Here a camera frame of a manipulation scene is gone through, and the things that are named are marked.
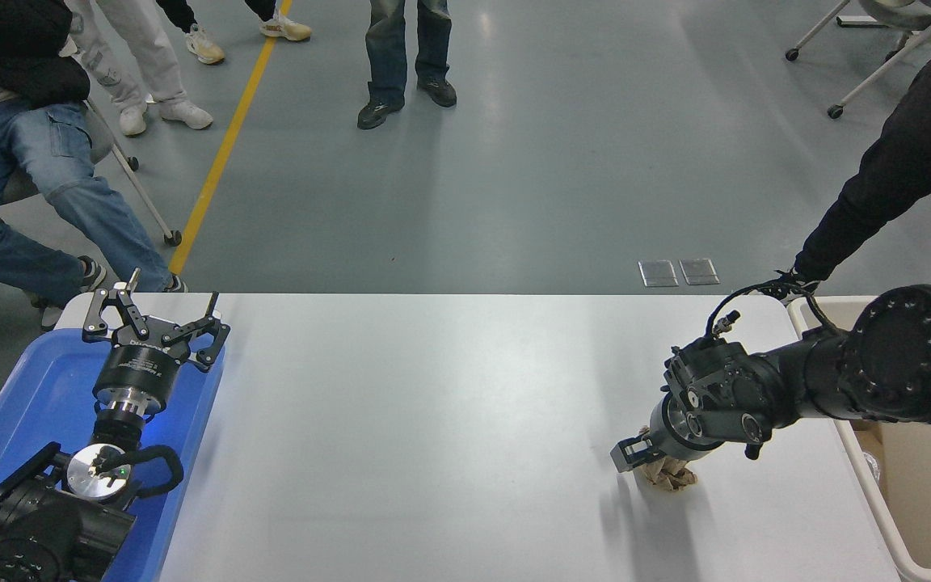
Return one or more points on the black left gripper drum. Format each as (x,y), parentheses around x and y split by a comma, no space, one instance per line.
(142,372)

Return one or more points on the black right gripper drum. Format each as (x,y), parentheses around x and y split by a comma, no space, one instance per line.
(669,438)

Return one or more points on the tan paper ball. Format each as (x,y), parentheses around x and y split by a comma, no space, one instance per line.
(673,476)

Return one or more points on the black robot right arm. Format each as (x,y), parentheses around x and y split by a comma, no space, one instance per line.
(910,356)

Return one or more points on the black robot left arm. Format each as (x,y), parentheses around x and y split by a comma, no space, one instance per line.
(53,525)

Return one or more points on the grey wheeled chair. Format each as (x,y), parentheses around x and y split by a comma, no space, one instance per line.
(894,56)
(146,202)

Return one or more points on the blue plastic tray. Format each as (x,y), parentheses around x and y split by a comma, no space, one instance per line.
(21,396)

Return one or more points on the silver floor plate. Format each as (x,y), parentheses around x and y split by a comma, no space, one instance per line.
(699,272)
(658,273)

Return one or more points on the seated person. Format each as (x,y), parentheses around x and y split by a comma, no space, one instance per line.
(21,162)

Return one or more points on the large pale bin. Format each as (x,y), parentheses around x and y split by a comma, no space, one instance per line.
(918,501)

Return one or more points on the standing person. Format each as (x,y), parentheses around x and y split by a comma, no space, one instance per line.
(142,56)
(401,48)
(205,47)

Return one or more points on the person beside bin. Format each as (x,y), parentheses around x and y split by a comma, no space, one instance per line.
(894,170)

